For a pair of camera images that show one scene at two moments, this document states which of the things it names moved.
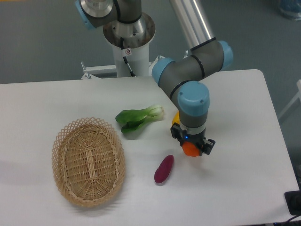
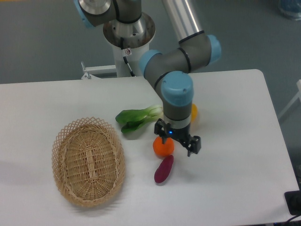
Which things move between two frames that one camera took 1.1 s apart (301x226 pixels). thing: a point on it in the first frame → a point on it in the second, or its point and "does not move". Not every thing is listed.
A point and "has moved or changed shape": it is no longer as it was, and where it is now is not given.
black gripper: [195, 135] → [181, 134]
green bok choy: [132, 120] does not move
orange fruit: [190, 149] has moved or changed shape
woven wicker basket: [88, 161] does not move
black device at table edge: [293, 199] does not move
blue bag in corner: [291, 9] does not move
